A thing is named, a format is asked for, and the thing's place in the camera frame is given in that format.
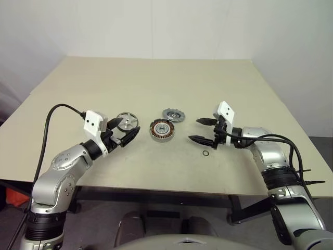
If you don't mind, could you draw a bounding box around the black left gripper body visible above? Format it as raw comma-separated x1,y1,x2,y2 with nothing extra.
100,128,123,155

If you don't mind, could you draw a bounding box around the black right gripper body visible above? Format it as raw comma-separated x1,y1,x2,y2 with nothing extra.
212,116,229,151

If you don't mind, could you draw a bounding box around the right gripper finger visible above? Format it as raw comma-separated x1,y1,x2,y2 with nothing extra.
187,135,216,148
195,117,217,127

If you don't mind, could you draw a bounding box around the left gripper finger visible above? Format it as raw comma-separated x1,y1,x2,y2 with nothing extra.
120,127,142,148
107,117,123,130

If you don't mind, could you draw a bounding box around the silver pulley wheel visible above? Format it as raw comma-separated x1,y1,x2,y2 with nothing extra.
116,111,139,132

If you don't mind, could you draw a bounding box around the grey toothed gear disc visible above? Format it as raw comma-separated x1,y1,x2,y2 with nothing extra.
162,108,186,124

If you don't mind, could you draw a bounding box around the dark rounded shape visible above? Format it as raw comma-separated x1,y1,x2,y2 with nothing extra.
114,211,147,247

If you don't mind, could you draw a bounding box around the grey robot torso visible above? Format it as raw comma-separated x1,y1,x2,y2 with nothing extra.
112,230,224,250

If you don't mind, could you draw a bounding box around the orange red object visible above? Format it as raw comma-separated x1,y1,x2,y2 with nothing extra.
6,188,30,208

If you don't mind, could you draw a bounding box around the dark purplish curtain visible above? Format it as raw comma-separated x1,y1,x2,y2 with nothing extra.
0,79,23,128

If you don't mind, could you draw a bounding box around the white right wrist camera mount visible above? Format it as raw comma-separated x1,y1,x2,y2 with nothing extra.
212,101,236,146

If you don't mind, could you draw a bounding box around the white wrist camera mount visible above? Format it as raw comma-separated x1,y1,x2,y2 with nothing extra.
83,110,109,158
212,101,236,146

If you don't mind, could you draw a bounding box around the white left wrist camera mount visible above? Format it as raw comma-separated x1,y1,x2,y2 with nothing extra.
83,110,109,158

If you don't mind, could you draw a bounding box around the black right camera cable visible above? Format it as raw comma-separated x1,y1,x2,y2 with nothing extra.
220,129,301,181

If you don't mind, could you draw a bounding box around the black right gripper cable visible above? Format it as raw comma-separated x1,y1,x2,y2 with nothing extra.
235,134,306,183

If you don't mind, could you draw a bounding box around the black table frame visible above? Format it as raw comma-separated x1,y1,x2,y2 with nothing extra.
0,179,273,225

